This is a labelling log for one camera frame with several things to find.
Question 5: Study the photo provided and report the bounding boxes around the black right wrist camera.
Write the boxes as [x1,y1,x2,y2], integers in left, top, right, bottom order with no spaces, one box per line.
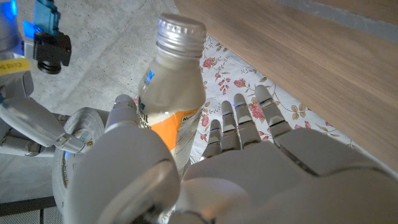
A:
[32,0,72,75]

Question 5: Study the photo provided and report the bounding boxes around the floral backdrop cloth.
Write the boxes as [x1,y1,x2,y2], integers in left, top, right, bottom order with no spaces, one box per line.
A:
[188,34,374,162]

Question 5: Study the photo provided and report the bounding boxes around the grey tape table marking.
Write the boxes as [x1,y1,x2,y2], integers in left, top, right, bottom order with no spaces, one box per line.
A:
[276,0,398,44]

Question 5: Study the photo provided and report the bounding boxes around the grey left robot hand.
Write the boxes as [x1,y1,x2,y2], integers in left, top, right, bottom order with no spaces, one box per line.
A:
[63,84,398,224]

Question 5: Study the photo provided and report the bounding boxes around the plastic bottle with orange label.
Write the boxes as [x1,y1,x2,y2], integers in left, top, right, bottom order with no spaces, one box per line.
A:
[135,12,208,180]

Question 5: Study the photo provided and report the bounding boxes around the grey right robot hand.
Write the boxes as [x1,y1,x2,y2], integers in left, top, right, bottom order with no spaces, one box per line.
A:
[0,51,87,157]

